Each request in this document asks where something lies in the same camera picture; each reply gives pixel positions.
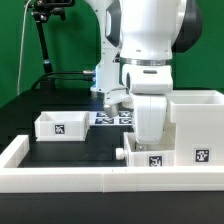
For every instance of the white fiducial marker sheet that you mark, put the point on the white fiducial marker sheet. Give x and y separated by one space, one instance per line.
100 118

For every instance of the white drawer cabinet housing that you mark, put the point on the white drawer cabinet housing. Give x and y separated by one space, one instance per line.
198 116

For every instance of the white drawer box rear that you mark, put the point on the white drawer box rear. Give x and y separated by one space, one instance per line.
62 126

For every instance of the white drawer box front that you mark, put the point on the white drawer box front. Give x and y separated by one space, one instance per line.
155 155

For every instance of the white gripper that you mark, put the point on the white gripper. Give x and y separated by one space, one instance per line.
148 87

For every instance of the white drawer box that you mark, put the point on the white drawer box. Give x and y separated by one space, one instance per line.
155 155
62 126

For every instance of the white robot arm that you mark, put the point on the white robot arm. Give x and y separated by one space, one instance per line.
138 38

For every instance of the white plastic border frame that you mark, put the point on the white plastic border frame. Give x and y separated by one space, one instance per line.
14 179

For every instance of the black camera stand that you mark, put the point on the black camera stand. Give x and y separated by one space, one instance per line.
41 12

